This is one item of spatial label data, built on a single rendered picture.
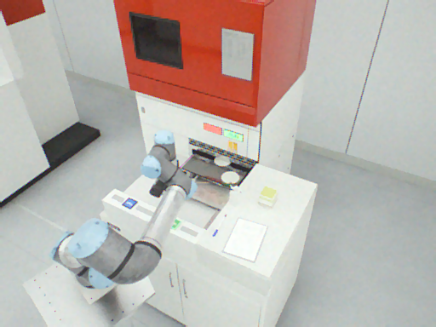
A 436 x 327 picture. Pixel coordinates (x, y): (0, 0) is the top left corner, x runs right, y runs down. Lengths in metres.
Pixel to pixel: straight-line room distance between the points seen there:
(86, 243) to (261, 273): 0.76
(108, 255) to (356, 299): 1.98
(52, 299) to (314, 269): 1.75
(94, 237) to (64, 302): 0.75
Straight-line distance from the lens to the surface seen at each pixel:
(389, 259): 2.99
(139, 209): 1.79
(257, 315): 1.80
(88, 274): 1.46
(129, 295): 1.68
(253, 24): 1.58
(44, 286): 1.83
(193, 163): 2.08
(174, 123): 2.17
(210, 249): 1.59
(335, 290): 2.71
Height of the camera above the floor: 2.24
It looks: 40 degrees down
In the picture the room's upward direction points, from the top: 1 degrees counter-clockwise
